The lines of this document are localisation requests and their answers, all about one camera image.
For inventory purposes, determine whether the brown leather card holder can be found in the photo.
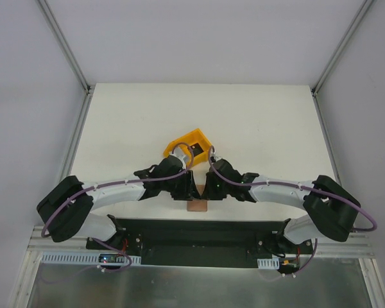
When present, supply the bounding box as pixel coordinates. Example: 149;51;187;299
187;199;208;212

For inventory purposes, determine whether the yellow plastic bin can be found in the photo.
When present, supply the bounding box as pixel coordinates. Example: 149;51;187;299
163;128;212;166

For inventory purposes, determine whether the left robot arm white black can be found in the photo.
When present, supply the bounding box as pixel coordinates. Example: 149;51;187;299
37;155;200;251

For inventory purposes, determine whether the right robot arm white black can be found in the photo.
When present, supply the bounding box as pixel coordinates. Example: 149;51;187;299
201;157;360;253

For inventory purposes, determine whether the black card in bin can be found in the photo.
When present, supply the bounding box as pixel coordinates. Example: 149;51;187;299
191;143;203;157

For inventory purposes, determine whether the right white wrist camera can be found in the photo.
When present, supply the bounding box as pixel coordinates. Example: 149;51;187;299
209;153;222;164

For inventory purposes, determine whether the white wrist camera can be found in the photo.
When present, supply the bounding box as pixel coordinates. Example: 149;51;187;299
209;153;222;164
169;148;191;166

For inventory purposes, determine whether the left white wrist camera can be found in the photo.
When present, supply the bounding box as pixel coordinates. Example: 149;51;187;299
169;148;191;166

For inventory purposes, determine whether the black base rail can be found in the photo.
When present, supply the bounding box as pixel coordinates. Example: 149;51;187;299
85;216;354;267

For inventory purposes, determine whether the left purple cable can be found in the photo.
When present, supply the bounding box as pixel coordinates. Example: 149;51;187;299
40;142;195;238

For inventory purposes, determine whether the purple cable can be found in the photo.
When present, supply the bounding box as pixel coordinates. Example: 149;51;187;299
40;142;195;238
207;146;379;232

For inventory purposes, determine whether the right white cable duct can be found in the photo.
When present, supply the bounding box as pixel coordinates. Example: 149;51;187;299
257;258;280;270

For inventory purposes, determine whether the white cable duct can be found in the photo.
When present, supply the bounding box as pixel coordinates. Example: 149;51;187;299
41;252;142;266
257;258;280;270

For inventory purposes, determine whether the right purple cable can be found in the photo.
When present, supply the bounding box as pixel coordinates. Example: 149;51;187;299
207;146;379;232

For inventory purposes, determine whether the right aluminium frame post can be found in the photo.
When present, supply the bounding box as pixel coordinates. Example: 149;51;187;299
311;0;376;97

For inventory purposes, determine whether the aluminium frame post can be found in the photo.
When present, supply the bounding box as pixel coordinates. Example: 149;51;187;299
311;0;376;97
35;0;91;94

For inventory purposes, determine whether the left white cable duct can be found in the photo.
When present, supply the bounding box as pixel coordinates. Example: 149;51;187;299
41;252;142;266

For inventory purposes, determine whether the left aluminium frame post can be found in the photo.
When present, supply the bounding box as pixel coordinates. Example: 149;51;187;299
35;0;91;94

